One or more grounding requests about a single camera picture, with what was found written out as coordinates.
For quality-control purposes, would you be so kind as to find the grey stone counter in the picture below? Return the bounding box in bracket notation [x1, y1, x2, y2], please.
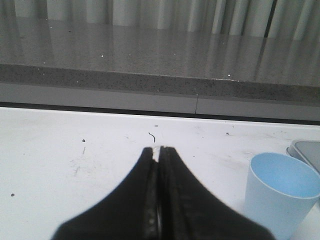
[0, 16, 320, 121]

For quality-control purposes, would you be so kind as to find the silver electronic kitchen scale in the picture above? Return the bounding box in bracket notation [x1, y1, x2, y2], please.
[286, 139, 320, 174]

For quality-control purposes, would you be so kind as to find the light blue plastic cup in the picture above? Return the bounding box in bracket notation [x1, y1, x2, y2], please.
[244, 152, 320, 240]

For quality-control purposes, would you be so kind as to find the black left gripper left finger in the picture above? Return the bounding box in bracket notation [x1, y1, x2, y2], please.
[52, 147, 159, 240]

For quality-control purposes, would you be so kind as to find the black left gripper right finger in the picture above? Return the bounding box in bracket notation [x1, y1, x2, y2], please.
[157, 147, 274, 240]

